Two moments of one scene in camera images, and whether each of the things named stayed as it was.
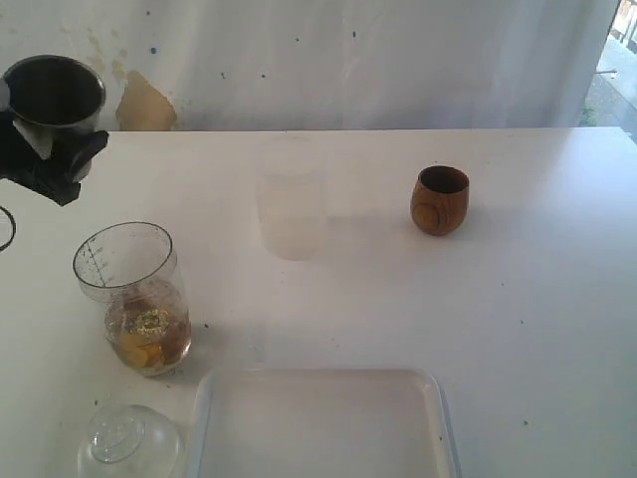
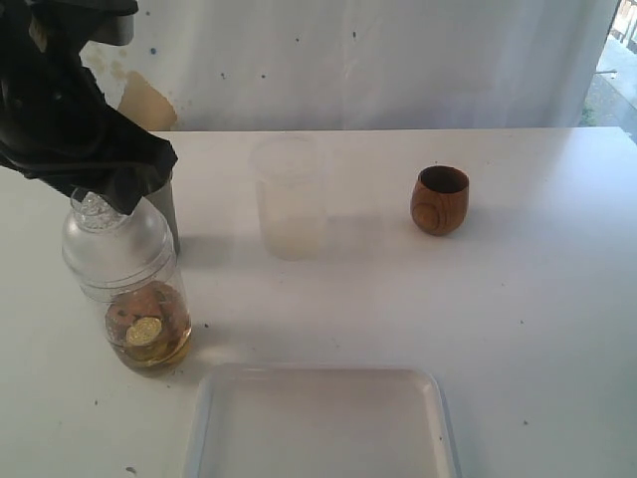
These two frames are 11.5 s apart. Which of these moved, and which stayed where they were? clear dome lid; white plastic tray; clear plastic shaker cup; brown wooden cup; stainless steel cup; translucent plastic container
Moved: stainless steel cup; clear dome lid
Stayed: white plastic tray; brown wooden cup; clear plastic shaker cup; translucent plastic container
